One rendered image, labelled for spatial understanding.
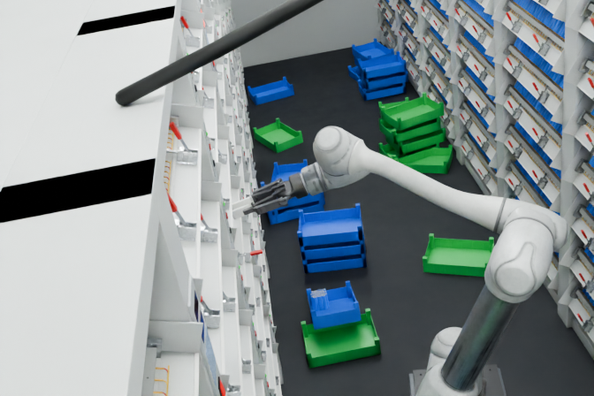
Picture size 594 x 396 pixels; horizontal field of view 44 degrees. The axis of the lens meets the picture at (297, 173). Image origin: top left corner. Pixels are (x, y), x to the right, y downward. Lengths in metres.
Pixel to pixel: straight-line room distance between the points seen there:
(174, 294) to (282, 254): 2.78
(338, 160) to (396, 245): 1.74
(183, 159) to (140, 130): 0.41
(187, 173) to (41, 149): 0.41
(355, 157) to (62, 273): 1.30
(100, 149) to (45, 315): 0.34
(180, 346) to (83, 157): 0.28
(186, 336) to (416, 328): 2.27
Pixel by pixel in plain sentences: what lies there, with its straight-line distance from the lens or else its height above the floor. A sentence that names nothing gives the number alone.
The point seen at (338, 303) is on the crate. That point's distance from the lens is 3.32.
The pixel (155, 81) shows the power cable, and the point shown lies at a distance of 1.11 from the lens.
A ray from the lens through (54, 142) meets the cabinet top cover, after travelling 1.08.
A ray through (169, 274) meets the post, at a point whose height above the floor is 1.62.
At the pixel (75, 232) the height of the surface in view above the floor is 1.74.
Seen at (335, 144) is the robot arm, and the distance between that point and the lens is 1.94.
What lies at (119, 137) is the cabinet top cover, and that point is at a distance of 1.03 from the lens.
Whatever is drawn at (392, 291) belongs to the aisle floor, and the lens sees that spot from 3.38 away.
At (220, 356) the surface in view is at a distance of 1.27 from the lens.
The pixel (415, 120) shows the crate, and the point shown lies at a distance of 4.21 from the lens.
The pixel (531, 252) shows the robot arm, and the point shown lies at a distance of 1.88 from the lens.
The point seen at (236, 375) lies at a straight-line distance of 1.51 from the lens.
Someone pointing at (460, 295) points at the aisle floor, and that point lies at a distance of 3.34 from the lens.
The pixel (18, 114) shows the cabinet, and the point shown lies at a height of 1.74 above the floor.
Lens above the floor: 2.15
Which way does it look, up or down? 29 degrees down
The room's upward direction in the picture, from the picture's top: 10 degrees counter-clockwise
